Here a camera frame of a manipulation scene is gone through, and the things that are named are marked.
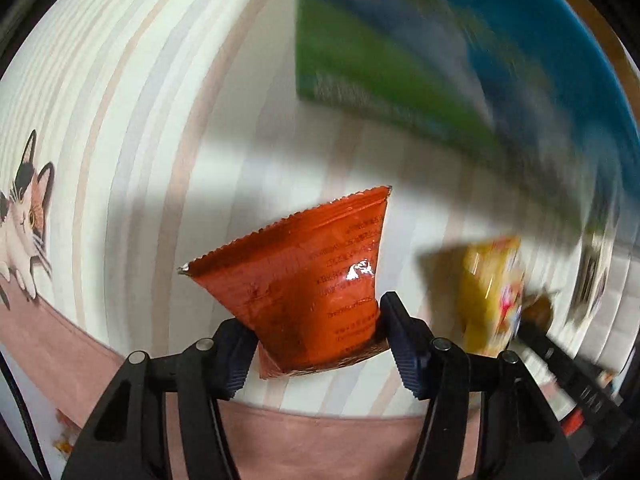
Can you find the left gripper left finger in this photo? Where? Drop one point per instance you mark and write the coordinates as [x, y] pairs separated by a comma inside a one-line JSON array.
[[125, 437]]

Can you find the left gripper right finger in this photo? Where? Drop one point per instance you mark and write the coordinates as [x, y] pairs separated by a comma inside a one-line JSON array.
[[519, 437]]

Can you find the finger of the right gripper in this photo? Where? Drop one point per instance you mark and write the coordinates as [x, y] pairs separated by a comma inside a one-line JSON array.
[[565, 369]]

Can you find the yellow panda crisps bag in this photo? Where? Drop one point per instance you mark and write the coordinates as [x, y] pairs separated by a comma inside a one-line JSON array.
[[490, 295]]

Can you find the orange snack packet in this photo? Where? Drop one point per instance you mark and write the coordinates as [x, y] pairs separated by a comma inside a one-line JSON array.
[[305, 285]]

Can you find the white quilted chair right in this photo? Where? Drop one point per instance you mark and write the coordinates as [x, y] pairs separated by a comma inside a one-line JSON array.
[[614, 329]]

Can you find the brown round pastry packet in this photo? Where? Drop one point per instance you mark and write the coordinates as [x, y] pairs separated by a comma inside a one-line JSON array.
[[538, 310]]

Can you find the striped cat table mat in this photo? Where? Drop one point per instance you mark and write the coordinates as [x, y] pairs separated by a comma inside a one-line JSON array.
[[163, 129]]

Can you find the cardboard milk box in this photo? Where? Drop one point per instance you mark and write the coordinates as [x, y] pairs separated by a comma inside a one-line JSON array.
[[521, 86]]

